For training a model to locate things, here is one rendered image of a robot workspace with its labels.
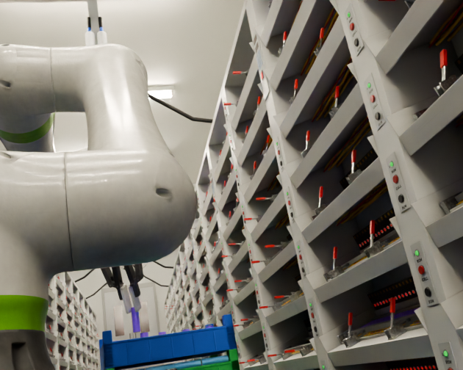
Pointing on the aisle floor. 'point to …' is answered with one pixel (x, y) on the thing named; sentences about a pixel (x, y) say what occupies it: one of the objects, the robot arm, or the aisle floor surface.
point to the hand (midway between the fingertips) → (130, 298)
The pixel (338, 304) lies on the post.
